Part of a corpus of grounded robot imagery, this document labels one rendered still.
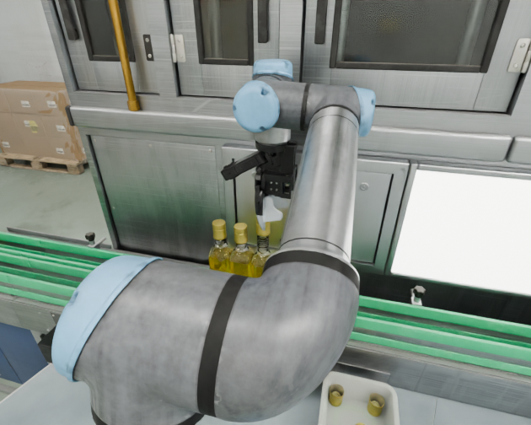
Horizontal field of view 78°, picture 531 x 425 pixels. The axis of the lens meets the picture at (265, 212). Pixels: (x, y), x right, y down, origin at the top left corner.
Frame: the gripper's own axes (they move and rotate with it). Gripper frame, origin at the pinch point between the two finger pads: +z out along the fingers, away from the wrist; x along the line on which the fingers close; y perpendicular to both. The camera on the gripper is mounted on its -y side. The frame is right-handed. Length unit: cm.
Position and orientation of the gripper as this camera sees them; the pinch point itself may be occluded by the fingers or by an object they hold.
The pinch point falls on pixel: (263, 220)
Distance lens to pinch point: 79.1
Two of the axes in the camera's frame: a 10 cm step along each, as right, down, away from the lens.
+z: 0.0, 8.6, 5.1
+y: 9.7, 1.3, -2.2
